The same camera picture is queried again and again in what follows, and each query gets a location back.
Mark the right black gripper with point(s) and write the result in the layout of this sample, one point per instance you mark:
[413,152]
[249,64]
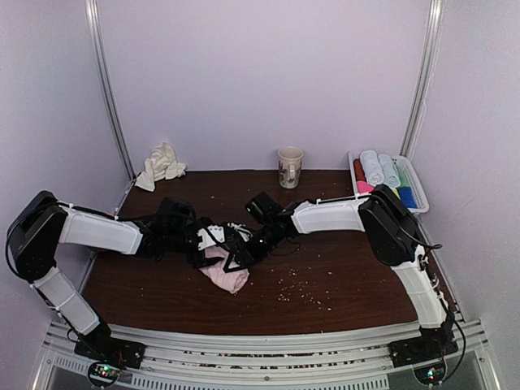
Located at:
[238,252]

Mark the cream towel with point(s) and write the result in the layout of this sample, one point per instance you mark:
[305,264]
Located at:
[162,164]

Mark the white plastic basket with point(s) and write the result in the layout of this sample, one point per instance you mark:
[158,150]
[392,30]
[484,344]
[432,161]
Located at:
[405,170]

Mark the pink rolled towel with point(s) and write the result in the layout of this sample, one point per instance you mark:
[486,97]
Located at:
[364,187]

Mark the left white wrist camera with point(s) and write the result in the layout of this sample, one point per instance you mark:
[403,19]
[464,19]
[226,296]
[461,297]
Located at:
[210,236]

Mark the pink towel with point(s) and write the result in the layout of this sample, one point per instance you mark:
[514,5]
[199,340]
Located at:
[231,282]
[364,187]

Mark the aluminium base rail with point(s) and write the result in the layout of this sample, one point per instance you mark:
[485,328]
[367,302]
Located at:
[358,359]

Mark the dark red rolled towel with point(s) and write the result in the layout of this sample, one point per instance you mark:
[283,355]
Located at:
[358,170]

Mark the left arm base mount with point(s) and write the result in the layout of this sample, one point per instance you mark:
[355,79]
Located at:
[108,364]

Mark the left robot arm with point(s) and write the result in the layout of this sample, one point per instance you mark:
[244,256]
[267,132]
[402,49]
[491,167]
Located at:
[46,223]

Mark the pale blue rolled towel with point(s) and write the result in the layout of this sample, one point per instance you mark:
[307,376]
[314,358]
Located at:
[391,176]

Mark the aluminium frame post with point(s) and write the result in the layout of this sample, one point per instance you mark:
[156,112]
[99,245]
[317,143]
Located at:
[91,7]
[425,77]

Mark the light blue rolled towel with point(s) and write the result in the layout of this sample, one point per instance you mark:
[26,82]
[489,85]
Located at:
[371,167]

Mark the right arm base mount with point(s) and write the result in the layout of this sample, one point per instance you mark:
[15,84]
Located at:
[426,357]

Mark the right aluminium frame post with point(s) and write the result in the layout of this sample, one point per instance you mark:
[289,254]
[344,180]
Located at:
[425,77]

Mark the green rolled towel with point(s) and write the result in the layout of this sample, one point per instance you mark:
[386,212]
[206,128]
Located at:
[403,178]

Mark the left aluminium frame post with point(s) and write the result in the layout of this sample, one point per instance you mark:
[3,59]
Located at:
[91,7]

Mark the floral ceramic mug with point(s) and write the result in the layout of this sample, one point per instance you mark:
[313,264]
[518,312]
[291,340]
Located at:
[289,166]

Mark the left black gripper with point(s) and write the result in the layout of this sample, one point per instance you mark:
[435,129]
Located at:
[201,261]

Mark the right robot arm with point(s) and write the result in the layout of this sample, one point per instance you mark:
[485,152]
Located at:
[390,227]

